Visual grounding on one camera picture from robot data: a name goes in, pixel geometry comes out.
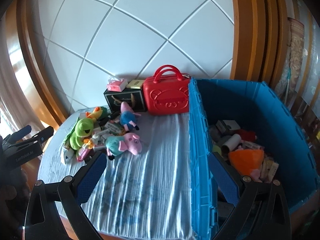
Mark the white barcode pouch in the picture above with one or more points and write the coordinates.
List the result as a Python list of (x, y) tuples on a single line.
[(66, 155)]

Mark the white paper roll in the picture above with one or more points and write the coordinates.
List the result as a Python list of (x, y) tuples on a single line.
[(230, 145)]

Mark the black gift bag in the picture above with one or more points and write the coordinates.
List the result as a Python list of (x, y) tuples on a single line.
[(134, 98)]

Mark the gold small box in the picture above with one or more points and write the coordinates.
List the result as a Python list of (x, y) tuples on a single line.
[(135, 84)]

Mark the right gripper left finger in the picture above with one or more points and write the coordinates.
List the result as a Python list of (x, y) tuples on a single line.
[(42, 219)]

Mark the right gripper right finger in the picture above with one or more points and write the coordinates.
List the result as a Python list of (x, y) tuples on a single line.
[(260, 209)]

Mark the green frog plush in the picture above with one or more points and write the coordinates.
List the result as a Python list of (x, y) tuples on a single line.
[(82, 130)]

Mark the teal-dressed pig plush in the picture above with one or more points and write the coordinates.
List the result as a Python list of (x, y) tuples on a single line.
[(117, 145)]

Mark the white rabbit plush orange scarf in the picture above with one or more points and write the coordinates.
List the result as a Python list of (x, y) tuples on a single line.
[(91, 142)]

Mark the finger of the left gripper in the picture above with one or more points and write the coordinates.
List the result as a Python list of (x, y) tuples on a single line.
[(16, 136), (41, 134)]

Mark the duck plush green hood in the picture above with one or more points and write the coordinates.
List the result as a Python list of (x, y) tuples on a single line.
[(98, 114)]

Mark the blue-bodied pig plush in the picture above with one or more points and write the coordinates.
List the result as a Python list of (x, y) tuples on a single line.
[(128, 118)]

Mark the blue plastic crate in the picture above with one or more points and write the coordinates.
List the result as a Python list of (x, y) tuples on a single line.
[(255, 108)]

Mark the orange-dressed pig plush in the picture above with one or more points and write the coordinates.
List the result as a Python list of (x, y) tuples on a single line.
[(247, 162)]

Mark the pink tissue pack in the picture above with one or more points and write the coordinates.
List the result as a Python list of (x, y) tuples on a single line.
[(117, 85)]

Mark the red bear suitcase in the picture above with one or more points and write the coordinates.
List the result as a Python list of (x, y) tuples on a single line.
[(166, 92)]

